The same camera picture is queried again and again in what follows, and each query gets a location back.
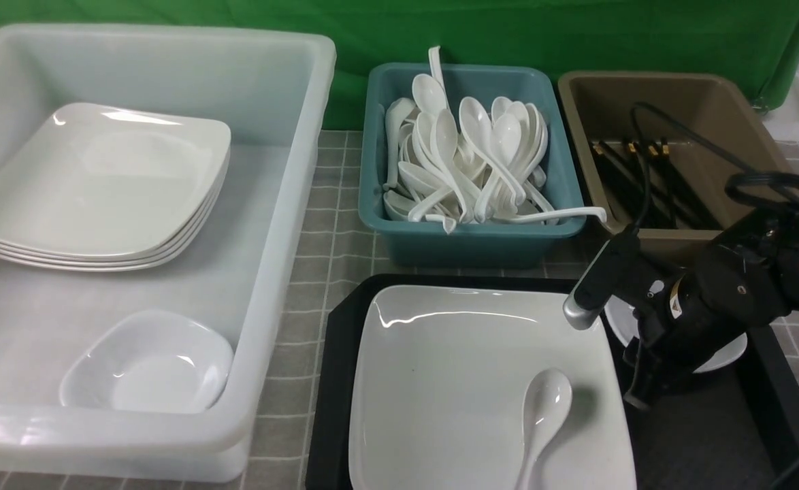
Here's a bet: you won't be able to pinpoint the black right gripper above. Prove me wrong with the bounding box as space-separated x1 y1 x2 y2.
623 236 789 410

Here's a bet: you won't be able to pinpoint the small white dish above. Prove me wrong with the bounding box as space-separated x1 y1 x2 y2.
604 297 748 374

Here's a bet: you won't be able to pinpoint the white soup spoon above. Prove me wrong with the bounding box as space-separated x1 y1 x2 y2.
515 367 573 489

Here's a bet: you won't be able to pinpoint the large white square rice plate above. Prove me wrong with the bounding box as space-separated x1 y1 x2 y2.
348 285 637 489

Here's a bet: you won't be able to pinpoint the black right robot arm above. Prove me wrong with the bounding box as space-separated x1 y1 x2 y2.
615 209 799 410

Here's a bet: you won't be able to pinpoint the top stacked white plate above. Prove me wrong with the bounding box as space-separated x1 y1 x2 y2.
0 103 231 259

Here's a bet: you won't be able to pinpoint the black serving tray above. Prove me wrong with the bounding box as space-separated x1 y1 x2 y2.
304 274 799 489

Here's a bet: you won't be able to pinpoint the black chopsticks in bin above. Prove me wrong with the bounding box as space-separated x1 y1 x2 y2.
589 137 722 230

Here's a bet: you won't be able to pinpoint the white spoon overhanging bin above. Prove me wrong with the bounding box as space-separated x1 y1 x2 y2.
491 207 608 224

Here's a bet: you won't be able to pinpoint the brown plastic bin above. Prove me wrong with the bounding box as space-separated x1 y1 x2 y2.
556 71 789 265

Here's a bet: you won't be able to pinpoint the teal plastic bin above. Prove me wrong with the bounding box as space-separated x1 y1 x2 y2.
358 63 586 269

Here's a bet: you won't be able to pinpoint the pile of white spoons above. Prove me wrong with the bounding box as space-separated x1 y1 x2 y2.
382 73 555 233

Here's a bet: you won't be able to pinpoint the grey checked tablecloth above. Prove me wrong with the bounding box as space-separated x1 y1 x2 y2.
0 129 799 490

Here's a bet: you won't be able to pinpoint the green backdrop cloth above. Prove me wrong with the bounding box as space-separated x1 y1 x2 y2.
0 1 799 129

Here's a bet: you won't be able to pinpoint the large white plastic tub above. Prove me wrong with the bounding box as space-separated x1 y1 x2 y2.
0 24 336 483

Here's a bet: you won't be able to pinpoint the small white bowl in tub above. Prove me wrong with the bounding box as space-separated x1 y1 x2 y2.
59 310 234 414

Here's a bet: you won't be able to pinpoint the black cable right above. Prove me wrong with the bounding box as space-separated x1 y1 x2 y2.
627 102 799 235

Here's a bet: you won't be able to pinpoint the white spoon upright handle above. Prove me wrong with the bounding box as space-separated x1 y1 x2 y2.
428 46 447 108

